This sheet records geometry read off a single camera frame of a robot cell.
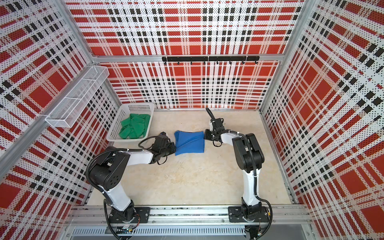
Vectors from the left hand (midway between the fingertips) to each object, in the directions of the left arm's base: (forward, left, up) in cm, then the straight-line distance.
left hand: (176, 148), depth 97 cm
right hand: (+10, -20, +2) cm, 22 cm away
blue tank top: (+4, -9, +2) cm, 9 cm away
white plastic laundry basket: (+27, +42, +5) cm, 51 cm away
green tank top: (+16, +30, +4) cm, 35 cm away
